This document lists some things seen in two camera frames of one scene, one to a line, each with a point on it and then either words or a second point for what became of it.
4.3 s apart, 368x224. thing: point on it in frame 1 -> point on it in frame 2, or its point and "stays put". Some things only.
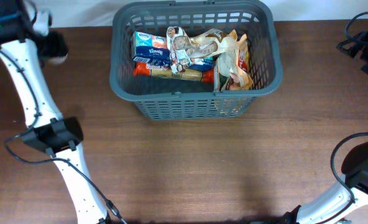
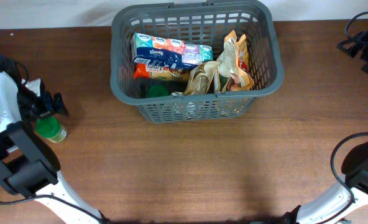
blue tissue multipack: x=151 y=48 stays put
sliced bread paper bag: x=183 y=50 -> x=200 y=77
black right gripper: x=362 y=39 stays put
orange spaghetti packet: x=163 y=71 stays put
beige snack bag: x=232 y=69 stays put
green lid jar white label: x=58 y=60 -> x=157 y=90
